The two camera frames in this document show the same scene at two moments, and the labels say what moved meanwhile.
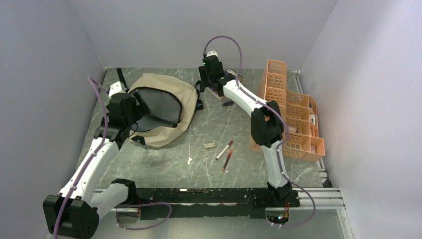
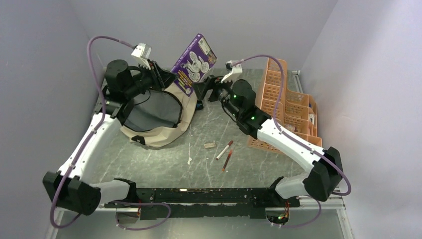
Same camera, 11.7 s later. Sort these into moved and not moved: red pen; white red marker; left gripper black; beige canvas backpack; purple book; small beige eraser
Moved: purple book; left gripper black
Not moved: white red marker; red pen; beige canvas backpack; small beige eraser
